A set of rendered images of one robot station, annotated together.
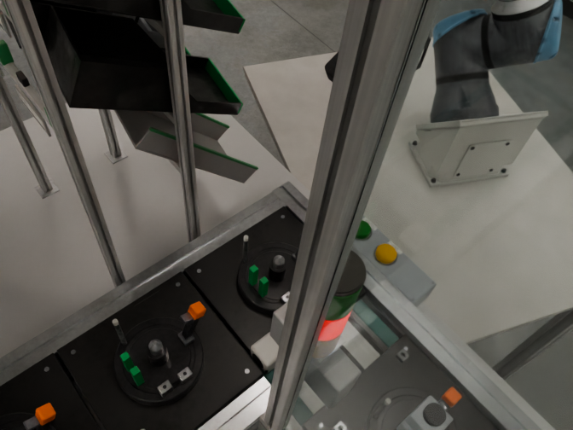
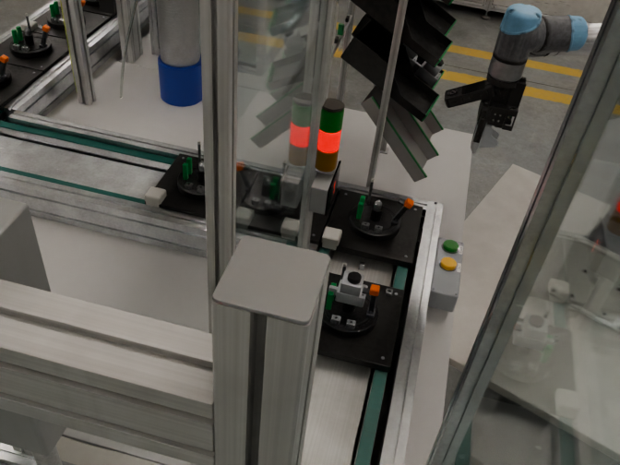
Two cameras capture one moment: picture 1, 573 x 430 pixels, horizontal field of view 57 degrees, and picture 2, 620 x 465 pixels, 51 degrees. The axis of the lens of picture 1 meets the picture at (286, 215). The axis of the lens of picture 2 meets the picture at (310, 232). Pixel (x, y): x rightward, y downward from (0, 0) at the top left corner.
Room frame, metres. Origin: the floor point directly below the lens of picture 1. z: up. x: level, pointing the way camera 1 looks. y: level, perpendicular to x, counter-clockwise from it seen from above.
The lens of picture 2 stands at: (-0.41, -1.03, 2.09)
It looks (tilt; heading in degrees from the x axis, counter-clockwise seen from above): 41 degrees down; 57
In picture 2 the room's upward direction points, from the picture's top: 7 degrees clockwise
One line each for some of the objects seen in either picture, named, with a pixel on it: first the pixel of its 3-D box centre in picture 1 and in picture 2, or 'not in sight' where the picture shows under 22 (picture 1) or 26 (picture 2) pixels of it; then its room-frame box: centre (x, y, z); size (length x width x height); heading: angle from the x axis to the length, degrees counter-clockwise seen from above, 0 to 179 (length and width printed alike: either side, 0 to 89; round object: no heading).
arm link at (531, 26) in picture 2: not in sight; (518, 33); (0.66, -0.11, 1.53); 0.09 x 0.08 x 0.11; 164
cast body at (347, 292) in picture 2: not in sight; (348, 285); (0.22, -0.24, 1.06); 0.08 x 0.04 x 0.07; 137
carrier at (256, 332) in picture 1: (277, 268); (376, 211); (0.46, 0.00, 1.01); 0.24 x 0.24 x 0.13; 47
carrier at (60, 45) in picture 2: not in sight; (29, 38); (-0.17, 1.30, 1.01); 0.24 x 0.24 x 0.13; 47
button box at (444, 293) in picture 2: not in sight; (445, 273); (0.56, -0.20, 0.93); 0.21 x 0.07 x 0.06; 47
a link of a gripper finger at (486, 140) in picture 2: not in sight; (485, 141); (0.64, -0.12, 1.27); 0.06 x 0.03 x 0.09; 137
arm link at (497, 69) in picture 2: not in sight; (506, 66); (0.65, -0.11, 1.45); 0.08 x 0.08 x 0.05
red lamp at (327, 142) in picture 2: not in sight; (328, 137); (0.24, -0.06, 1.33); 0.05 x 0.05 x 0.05
